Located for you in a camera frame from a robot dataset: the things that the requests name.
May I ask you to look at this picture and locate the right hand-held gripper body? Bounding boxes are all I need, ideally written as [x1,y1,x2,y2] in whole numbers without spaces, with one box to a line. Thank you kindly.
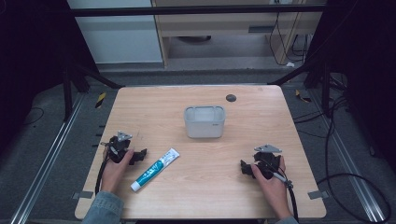
[252,143,283,180]

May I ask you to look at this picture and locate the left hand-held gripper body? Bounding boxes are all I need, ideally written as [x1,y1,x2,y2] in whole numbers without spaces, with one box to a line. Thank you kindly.
[100,130,134,164]

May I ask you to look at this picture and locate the white and teal toothpaste tube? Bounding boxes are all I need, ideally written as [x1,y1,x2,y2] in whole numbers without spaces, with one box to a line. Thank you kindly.
[130,147,181,192]

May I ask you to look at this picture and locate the grey plastic container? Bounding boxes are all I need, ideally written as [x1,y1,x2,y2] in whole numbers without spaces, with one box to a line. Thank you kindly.
[183,105,226,139]

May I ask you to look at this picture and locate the person's left hand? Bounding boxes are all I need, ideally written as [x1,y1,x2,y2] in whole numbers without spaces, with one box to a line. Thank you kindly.
[100,147,135,194]

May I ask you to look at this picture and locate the person's right hand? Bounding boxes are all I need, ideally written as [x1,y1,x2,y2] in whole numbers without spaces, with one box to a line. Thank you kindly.
[250,155,288,202]

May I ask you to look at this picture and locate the yellow and black tape strip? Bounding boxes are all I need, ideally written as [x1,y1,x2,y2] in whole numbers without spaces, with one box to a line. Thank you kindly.
[94,91,107,109]

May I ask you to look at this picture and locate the grey tape piece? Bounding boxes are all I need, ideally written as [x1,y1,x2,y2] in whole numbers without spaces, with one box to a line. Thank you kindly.
[71,190,94,201]
[306,189,331,201]

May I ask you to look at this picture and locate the yellow tape scrap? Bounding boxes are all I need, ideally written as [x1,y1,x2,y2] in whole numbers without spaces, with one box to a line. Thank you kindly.
[294,89,313,104]

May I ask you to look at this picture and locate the black metal stand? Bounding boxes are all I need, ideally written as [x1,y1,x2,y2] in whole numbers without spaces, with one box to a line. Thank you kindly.
[61,57,125,123]
[266,57,332,117]

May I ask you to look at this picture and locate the white cabinet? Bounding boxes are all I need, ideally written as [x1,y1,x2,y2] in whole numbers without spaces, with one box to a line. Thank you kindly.
[66,0,164,65]

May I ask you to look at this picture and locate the light wooden desk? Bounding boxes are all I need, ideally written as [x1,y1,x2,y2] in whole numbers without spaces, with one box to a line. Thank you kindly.
[150,0,325,68]

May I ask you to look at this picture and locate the left hand-held gripper black cable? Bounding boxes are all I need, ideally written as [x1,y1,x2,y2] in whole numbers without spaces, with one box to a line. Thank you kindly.
[94,151,111,196]

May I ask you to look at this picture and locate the hand-held gripper black cable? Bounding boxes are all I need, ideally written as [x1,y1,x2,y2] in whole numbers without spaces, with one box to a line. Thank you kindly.
[261,157,301,222]
[94,151,111,196]

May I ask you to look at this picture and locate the right hand-held gripper black cable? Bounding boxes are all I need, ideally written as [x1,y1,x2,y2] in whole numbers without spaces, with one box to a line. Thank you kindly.
[261,157,301,222]

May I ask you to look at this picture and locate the long black floor cable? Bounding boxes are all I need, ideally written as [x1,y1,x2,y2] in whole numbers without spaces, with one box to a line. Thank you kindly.
[316,92,392,224]

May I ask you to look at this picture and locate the aluminium floor rail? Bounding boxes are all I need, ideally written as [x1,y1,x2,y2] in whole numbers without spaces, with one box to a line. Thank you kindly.
[311,89,388,224]
[9,92,86,224]

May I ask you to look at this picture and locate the thin black floor cable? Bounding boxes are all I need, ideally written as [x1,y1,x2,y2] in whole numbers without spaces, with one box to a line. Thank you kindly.
[21,106,45,127]

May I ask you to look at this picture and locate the black hanging desk cables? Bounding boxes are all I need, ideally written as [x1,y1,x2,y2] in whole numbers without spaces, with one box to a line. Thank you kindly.
[268,11,309,67]

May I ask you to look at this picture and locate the black horizontal frame bar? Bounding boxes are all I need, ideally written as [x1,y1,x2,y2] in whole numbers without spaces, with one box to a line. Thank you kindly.
[69,5,327,18]

